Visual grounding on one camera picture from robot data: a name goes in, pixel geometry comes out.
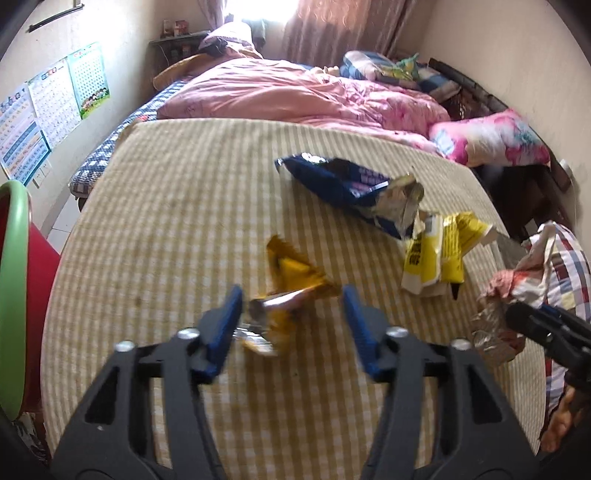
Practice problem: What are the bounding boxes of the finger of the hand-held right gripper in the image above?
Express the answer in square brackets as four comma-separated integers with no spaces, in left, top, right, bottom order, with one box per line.
[544,339,591,372]
[505,301,591,346]

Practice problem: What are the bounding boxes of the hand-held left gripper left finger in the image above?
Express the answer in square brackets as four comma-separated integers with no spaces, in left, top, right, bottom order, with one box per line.
[51,284,245,480]

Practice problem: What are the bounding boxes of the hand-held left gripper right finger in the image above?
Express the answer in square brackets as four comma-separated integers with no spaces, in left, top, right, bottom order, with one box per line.
[341,284,539,480]

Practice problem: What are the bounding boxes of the pink and silver wrapper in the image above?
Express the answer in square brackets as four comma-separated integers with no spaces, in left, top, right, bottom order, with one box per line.
[470,222,573,368]

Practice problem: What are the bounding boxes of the golden yellow wrapper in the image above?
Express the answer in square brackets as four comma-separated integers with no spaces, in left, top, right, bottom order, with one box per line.
[235,234,343,359]

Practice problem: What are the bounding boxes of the red bin with green rim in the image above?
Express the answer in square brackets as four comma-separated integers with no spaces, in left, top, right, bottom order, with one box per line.
[0,180,63,422]

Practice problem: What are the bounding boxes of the person's right hand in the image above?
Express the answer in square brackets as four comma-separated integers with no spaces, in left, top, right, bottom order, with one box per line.
[540,385,581,455]

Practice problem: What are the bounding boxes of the plaid cloth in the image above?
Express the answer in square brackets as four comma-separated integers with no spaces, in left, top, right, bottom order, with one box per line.
[531,226,591,417]

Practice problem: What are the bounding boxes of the bright yellow wrapper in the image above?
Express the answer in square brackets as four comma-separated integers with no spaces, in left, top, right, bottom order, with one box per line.
[399,210,495,297]

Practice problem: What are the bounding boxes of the yellow checked mat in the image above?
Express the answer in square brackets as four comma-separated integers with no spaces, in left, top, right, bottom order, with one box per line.
[41,117,549,480]

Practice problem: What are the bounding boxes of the blue snack bag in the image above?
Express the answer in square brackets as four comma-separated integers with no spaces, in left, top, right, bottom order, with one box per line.
[274,153,426,241]

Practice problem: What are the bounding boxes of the pink floral pillow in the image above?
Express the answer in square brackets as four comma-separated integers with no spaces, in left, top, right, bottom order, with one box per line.
[428,108,552,168]

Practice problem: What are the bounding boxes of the blue checked bedsheet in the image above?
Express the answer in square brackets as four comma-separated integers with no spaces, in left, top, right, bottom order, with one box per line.
[69,76,195,205]

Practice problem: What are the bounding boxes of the dark wooden headboard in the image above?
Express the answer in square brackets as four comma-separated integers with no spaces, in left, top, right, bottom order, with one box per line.
[429,58,574,241]

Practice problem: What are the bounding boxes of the pink quilt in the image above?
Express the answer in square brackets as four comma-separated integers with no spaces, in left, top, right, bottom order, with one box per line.
[157,58,452,154]

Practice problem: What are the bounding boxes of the tan cushion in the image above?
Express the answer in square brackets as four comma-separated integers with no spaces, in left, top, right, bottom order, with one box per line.
[154,53,209,89]

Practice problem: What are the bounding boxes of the blue plaid pillow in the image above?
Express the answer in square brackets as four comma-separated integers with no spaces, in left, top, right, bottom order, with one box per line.
[342,50,459,94]

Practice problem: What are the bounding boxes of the green plastic bag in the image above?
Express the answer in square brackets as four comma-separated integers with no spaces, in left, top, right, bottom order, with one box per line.
[392,53,424,80]

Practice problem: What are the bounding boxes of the dark wooden shelf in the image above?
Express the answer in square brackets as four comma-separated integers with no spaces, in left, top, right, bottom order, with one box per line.
[150,30,213,80]

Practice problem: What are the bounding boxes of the purple pillow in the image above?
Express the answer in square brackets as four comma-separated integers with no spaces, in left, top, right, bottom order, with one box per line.
[198,21,265,59]

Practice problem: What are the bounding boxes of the brown curtain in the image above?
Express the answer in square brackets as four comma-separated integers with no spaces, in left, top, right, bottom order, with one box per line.
[281,0,417,64]

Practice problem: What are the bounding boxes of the small jars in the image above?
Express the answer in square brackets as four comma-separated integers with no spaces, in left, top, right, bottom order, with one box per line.
[161,19,191,38]

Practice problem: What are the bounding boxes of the green bordered wall poster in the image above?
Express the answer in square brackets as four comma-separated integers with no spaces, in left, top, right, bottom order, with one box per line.
[68,42,112,121]

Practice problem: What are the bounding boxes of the blue chart wall poster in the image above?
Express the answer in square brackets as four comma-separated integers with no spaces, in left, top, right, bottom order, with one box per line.
[0,82,52,182]

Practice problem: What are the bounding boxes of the white chart wall poster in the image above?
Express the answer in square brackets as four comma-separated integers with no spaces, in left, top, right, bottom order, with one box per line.
[27,58,82,149]

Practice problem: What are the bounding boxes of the black wall rail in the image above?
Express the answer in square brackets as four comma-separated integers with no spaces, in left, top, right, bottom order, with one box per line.
[28,4,85,32]

